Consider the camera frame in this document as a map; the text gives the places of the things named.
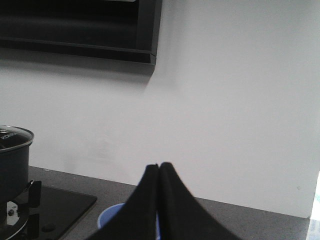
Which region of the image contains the glass pot lid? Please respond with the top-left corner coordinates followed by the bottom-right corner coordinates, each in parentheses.
top-left (0, 125), bottom-right (35, 154)

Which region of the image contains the black range hood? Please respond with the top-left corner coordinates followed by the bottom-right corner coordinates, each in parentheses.
top-left (0, 0), bottom-right (163, 65)

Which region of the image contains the dark blue cooking pot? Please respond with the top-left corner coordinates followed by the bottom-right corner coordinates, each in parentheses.
top-left (0, 124), bottom-right (35, 203)

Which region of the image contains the light blue ribbed cup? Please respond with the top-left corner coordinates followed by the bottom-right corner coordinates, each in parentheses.
top-left (97, 203), bottom-right (161, 240)

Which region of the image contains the right gas burner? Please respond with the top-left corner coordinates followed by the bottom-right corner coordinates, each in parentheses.
top-left (0, 180), bottom-right (42, 240)

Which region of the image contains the black glass gas stove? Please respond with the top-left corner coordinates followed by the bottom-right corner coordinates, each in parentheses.
top-left (23, 186), bottom-right (97, 240)

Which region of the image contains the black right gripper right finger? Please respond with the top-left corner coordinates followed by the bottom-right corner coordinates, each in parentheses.
top-left (158, 162), bottom-right (239, 240)

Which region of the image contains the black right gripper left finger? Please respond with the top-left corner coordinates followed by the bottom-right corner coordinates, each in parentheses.
top-left (89, 164), bottom-right (159, 240)

